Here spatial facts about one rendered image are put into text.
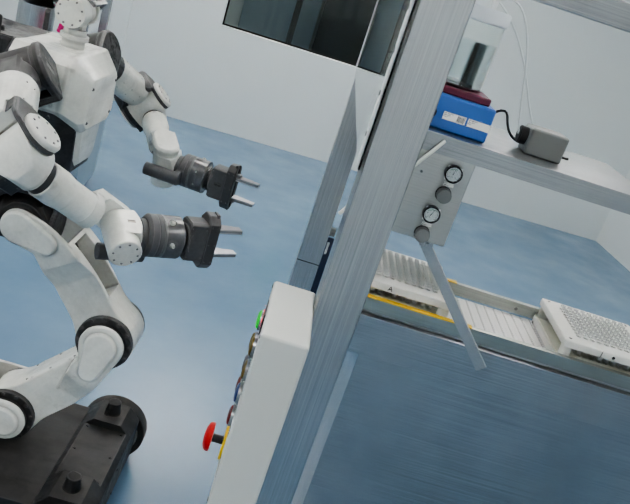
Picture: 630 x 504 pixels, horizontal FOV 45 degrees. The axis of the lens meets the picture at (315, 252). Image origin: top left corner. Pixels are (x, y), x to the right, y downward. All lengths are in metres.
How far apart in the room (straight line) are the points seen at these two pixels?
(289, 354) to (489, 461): 1.19
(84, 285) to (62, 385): 0.29
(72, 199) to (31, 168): 0.10
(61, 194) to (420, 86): 0.73
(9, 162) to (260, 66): 5.39
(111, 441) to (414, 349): 0.94
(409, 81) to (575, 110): 6.36
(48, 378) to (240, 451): 1.17
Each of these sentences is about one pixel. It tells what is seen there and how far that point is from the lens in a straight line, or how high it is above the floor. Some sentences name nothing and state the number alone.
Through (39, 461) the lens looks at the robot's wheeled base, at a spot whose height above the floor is 0.17.
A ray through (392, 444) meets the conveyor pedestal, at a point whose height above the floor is 0.55.
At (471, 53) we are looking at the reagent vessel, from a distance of 1.67.
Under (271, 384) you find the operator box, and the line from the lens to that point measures 0.94.
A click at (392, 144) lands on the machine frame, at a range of 0.94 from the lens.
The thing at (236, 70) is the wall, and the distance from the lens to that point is 6.71.
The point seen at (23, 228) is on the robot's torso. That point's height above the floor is 0.81.
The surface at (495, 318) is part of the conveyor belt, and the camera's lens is 2.02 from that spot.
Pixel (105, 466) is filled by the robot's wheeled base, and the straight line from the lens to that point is 2.21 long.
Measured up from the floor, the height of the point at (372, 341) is 0.83.
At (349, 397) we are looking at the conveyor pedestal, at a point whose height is 0.64.
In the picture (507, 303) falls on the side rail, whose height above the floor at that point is 0.92.
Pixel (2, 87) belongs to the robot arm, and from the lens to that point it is 1.51.
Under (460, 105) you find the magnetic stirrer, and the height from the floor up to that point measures 1.39.
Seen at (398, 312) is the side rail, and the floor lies 0.91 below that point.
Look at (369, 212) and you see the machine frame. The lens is 0.96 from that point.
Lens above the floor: 1.57
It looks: 20 degrees down
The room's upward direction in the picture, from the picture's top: 18 degrees clockwise
